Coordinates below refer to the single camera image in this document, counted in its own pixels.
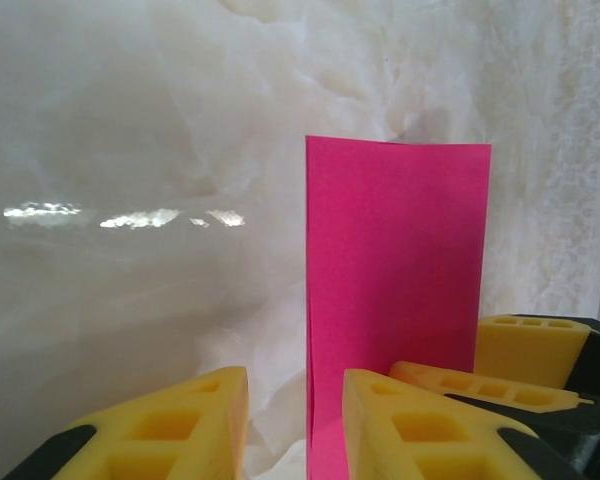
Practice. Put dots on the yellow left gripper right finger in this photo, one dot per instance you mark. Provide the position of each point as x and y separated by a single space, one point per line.
430 440

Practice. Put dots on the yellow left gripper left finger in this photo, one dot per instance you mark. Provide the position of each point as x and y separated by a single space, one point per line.
180 425

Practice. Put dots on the pink cloth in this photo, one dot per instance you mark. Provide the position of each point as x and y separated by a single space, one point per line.
395 260

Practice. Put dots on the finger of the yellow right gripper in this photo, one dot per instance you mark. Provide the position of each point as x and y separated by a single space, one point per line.
525 350
480 387

